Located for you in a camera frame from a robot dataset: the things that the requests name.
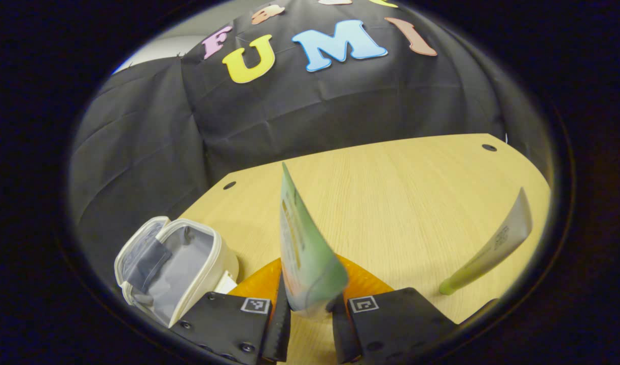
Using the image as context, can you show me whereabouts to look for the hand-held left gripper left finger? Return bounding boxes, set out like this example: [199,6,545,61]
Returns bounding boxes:
[169,258,293,364]

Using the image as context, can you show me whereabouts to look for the pale green skincare tube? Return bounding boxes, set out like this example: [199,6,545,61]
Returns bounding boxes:
[279,162,349,318]

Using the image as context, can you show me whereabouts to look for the black backdrop cloth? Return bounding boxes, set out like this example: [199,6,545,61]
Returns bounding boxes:
[69,0,551,300]

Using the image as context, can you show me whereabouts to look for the white suitcase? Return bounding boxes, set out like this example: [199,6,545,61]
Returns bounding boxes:
[114,216,240,329]

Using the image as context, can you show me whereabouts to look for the cream tube with green cap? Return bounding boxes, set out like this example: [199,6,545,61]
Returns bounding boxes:
[439,187,534,296]

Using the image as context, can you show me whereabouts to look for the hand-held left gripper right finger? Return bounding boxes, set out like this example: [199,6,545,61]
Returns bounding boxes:
[332,255,458,364]

